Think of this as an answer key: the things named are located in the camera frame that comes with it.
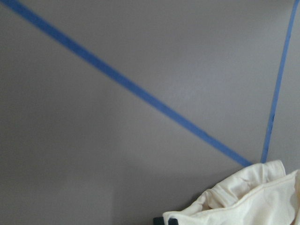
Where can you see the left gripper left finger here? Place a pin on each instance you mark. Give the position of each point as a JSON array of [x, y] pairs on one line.
[[158, 221]]

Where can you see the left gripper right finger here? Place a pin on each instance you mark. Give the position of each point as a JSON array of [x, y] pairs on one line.
[[172, 221]]

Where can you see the cream long-sleeve printed shirt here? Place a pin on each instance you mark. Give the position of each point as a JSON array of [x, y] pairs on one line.
[[260, 194]]

